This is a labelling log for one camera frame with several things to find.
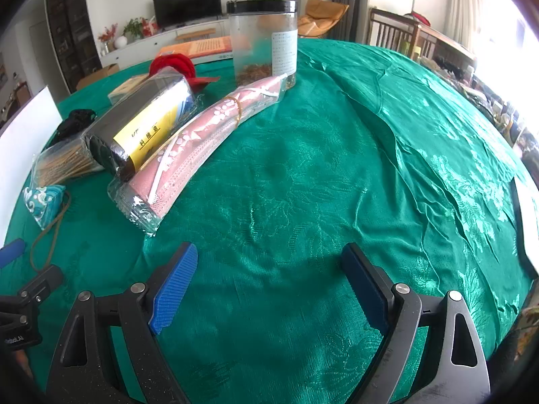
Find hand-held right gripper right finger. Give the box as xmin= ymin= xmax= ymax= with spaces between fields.
xmin=341 ymin=243 xmax=491 ymax=404

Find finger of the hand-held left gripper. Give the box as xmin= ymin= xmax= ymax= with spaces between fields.
xmin=0 ymin=238 xmax=27 ymax=269
xmin=17 ymin=264 xmax=65 ymax=304

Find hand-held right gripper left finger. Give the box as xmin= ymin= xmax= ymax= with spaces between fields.
xmin=45 ymin=242 xmax=198 ymax=404

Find white box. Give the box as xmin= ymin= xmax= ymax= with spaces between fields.
xmin=0 ymin=85 xmax=64 ymax=245

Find black roll with yellow label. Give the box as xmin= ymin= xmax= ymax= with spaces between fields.
xmin=82 ymin=76 xmax=198 ymax=179

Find bag of wooden sticks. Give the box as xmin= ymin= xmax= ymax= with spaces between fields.
xmin=31 ymin=139 xmax=104 ymax=188

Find pink face mask pack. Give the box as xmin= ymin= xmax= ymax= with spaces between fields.
xmin=107 ymin=73 xmax=281 ymax=236

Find black fabric item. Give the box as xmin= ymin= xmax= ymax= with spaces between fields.
xmin=55 ymin=109 xmax=98 ymax=141

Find black framed white board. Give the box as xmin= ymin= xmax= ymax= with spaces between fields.
xmin=511 ymin=177 xmax=539 ymax=278

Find cardboard box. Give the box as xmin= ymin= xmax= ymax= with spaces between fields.
xmin=76 ymin=63 xmax=121 ymax=91

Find tan flat box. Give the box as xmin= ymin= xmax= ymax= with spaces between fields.
xmin=108 ymin=73 xmax=150 ymax=104

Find red fabric item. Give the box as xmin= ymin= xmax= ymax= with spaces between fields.
xmin=149 ymin=53 xmax=222 ymax=91

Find pile of cluttered items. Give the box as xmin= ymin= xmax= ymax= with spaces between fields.
xmin=421 ymin=50 xmax=539 ymax=146

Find dark display cabinet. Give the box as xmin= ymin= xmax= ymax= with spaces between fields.
xmin=44 ymin=0 xmax=104 ymax=93

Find red flowers in vase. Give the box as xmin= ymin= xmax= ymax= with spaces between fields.
xmin=98 ymin=24 xmax=119 ymax=53

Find white television cabinet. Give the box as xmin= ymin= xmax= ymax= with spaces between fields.
xmin=99 ymin=14 xmax=231 ymax=68

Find orange printed board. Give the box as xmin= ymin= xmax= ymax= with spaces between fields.
xmin=158 ymin=36 xmax=234 ymax=60

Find green plant with red decoration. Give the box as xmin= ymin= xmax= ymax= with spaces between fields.
xmin=123 ymin=17 xmax=158 ymax=40

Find wooden slatted table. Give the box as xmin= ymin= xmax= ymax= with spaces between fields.
xmin=370 ymin=7 xmax=476 ymax=68

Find clear plastic jar black lid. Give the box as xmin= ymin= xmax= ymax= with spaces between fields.
xmin=227 ymin=0 xmax=299 ymax=90

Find orange rocking chair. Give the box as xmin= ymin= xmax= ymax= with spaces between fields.
xmin=298 ymin=0 xmax=350 ymax=39

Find black television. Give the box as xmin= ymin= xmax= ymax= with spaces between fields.
xmin=152 ymin=0 xmax=222 ymax=30

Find grey curtain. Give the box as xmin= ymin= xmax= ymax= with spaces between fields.
xmin=332 ymin=0 xmax=371 ymax=45

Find teal sachet with brown cord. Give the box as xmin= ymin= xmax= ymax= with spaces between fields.
xmin=23 ymin=184 xmax=71 ymax=273

